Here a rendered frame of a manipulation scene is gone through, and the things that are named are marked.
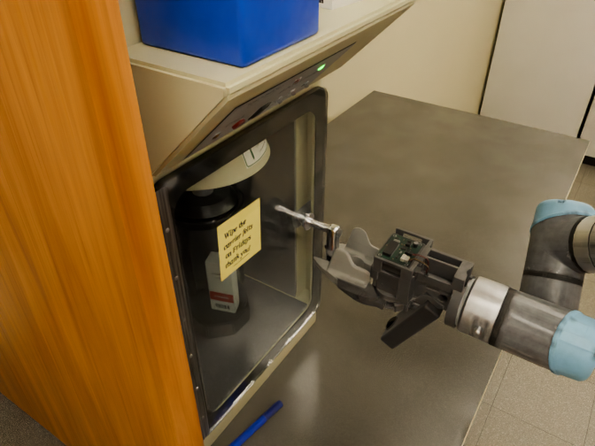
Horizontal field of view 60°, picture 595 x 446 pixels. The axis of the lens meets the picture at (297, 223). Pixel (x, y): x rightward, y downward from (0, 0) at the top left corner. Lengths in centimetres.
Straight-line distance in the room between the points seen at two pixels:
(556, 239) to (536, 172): 76
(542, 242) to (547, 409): 144
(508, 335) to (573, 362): 7
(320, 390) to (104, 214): 57
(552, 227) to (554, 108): 286
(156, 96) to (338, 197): 91
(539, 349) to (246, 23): 48
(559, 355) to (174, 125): 48
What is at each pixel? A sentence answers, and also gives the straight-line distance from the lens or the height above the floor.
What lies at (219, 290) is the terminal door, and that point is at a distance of 61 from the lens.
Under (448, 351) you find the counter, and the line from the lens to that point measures 94.
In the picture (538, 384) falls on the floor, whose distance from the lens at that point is 222.
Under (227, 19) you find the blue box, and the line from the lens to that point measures 36.
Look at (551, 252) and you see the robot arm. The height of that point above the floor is 120.
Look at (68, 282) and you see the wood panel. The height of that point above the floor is 134.
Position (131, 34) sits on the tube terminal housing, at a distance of 44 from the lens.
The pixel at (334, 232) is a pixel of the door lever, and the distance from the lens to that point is 71.
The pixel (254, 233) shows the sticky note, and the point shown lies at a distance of 62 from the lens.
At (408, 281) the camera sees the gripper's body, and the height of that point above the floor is 120.
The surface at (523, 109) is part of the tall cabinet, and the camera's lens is 364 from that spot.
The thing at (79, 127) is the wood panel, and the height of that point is 150.
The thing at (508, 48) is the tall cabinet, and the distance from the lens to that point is 355.
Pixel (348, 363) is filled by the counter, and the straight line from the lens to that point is 89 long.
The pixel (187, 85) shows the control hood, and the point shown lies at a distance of 37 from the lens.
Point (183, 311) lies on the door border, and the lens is 57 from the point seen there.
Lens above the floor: 163
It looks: 36 degrees down
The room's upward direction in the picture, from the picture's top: straight up
